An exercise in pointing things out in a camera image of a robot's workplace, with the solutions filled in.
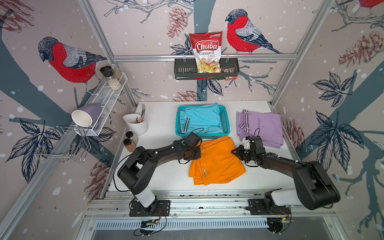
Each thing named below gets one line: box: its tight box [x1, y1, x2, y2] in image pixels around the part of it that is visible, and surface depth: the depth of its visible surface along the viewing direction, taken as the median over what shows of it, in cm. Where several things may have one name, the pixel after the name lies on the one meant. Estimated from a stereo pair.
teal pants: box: [179, 102, 224, 135], surface depth 104 cm
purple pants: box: [236, 109, 284, 149], surface depth 106 cm
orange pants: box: [189, 136, 247, 186], surface depth 87 cm
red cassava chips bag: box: [189, 31, 223, 74], surface depth 83 cm
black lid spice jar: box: [99, 65, 114, 77], surface depth 80 cm
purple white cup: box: [71, 103, 103, 128], surface depth 63 cm
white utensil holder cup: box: [122, 113, 148, 136], surface depth 100 cm
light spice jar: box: [125, 131, 139, 145], surface depth 94 cm
